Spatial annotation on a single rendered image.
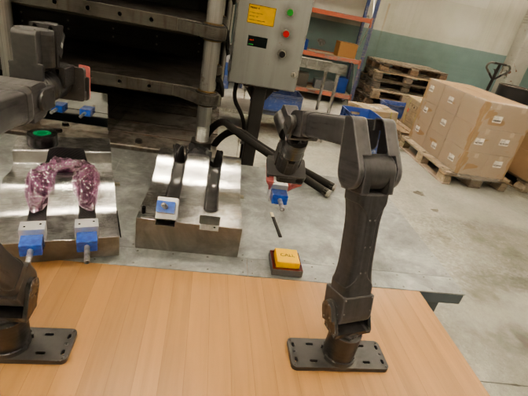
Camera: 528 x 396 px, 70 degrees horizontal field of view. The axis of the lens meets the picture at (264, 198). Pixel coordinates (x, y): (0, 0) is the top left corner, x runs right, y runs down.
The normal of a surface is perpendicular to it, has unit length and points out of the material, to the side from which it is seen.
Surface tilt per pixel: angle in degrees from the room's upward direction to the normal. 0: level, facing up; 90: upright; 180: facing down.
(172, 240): 90
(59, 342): 0
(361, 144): 51
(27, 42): 87
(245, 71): 90
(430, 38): 90
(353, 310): 77
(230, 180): 28
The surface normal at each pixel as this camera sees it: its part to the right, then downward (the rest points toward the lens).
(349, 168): -0.92, 0.01
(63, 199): 0.33, -0.53
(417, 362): 0.18, -0.87
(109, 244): 0.36, 0.48
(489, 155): 0.11, 0.33
